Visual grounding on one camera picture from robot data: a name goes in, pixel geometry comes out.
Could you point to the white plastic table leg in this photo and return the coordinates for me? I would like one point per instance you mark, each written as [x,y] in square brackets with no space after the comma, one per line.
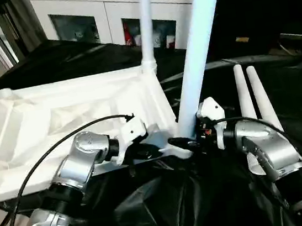
[145,24]
[244,95]
[263,101]
[198,45]

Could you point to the white plastic table top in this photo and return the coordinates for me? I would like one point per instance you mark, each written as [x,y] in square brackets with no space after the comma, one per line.
[46,121]

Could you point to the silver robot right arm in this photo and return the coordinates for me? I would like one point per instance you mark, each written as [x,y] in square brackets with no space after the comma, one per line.
[273,152]

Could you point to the black mat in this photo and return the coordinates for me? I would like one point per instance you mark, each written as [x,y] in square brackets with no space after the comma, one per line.
[180,209]

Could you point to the dark grey bar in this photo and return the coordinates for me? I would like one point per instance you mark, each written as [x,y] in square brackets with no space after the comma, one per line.
[299,35]

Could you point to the white glass-door cabinet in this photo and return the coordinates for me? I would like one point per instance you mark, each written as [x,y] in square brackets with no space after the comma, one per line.
[93,12]

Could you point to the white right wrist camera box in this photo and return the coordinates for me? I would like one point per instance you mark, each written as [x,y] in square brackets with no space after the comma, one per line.
[212,109]

